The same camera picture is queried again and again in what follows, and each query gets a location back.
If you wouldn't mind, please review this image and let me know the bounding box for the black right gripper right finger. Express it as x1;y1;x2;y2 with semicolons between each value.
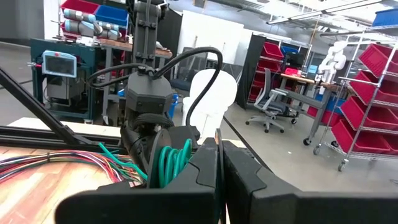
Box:
222;139;398;224

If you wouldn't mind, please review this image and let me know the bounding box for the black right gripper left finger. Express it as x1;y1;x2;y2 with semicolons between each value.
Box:
55;138;220;224

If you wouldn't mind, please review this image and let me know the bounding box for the thin green wire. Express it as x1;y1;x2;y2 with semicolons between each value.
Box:
98;138;193;189

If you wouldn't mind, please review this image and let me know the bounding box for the teal equipment cabinet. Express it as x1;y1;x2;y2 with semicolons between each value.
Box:
29;37;98;122

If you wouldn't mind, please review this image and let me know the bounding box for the red slanted shelf bin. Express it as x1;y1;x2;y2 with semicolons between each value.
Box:
340;95;398;131
330;119;394;154
358;43;398;77
348;70;398;105

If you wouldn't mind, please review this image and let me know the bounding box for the wooden top workbench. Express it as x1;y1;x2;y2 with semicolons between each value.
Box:
98;37;174;127

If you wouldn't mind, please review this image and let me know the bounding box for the grey wheeled desk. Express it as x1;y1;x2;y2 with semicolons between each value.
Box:
273;73;338;147

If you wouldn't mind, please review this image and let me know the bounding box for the grey office chair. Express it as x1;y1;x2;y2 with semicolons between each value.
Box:
244;67;297;134

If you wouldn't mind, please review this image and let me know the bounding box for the teach pendant with screen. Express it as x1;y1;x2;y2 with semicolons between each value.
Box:
41;49;78;79

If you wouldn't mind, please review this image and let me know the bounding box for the blue plastic bin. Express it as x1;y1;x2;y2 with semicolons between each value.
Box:
94;4;130;29
372;7;398;28

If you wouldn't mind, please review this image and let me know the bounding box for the black partition panel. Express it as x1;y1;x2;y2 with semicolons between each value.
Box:
235;33;268;110

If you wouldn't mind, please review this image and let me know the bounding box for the metal shelving rack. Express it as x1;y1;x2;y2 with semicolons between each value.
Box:
312;24;398;172

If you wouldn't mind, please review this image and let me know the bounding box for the small red box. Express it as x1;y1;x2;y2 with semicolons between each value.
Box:
284;67;303;77

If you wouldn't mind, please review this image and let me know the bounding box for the red plastic bin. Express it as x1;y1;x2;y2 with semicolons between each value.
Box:
60;0;101;15

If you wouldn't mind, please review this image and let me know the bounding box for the shelf of red bins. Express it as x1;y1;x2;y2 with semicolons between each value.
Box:
248;41;285;103

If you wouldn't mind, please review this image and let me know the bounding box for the ceiling light bar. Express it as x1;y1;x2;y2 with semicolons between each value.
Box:
266;0;383;26

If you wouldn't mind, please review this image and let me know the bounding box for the bundle of coloured wires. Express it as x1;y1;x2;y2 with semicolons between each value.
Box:
0;149;146;184

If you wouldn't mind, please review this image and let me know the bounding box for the left wrist cable loop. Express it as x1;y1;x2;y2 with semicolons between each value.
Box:
88;46;224;127

